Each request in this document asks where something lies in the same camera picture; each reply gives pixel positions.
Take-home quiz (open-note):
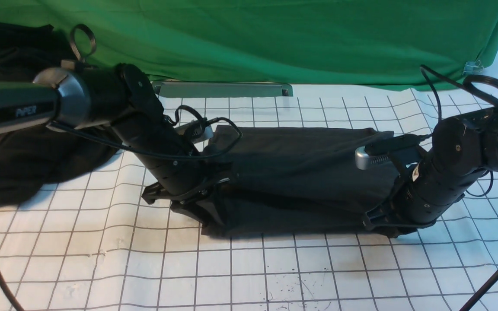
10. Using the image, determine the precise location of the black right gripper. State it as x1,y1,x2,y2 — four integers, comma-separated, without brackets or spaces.
361,190,437,238

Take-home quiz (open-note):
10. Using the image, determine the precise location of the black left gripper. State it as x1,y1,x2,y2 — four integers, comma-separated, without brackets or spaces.
141,171,233,226

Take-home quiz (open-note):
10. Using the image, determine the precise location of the gray long sleeve shirt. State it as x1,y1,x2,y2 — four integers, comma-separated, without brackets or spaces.
171,127,399,238

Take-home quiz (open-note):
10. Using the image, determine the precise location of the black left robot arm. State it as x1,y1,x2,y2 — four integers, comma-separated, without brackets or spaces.
0,64,239,226

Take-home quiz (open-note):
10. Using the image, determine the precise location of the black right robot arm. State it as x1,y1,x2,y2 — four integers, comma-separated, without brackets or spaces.
354,108,498,238

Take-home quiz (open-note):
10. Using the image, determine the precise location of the gray metal tray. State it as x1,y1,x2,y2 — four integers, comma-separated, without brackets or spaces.
151,81,293,98

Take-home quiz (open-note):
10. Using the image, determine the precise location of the white grid paper mat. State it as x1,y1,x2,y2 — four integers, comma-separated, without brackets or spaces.
0,87,498,311

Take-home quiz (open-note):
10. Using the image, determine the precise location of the silver binder clip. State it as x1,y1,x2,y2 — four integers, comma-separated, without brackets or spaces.
462,60,484,76

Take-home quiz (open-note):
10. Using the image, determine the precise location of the green backdrop cloth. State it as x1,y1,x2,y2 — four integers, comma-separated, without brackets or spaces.
0,0,498,90

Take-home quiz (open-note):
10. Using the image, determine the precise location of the pile of black clothes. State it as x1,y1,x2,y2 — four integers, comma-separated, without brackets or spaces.
0,23,117,206

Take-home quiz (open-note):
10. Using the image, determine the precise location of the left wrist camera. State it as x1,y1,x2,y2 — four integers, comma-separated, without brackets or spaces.
176,119,214,144

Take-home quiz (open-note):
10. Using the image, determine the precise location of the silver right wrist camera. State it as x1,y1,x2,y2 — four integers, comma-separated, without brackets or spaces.
355,134,425,170

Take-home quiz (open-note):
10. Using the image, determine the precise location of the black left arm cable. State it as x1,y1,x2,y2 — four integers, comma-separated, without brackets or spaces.
0,24,243,311

